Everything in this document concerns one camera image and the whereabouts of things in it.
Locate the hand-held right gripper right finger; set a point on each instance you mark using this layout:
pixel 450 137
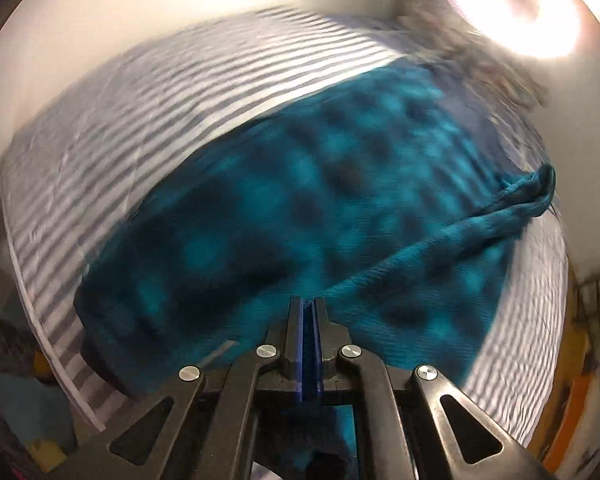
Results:
pixel 320 345

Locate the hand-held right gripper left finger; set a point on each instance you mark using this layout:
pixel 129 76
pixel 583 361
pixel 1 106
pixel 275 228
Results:
pixel 300 345

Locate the teal plaid fleece shirt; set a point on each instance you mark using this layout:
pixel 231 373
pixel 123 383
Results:
pixel 280 210

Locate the black clothes rack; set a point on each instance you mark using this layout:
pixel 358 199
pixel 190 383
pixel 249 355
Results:
pixel 592 300

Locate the orange bench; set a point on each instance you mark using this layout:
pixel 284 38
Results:
pixel 567 420

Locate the grey white striped blanket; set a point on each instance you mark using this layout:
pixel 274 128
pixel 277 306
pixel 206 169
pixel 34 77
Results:
pixel 130 135

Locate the rolled floral quilt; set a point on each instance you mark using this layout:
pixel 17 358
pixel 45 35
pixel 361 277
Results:
pixel 430 30

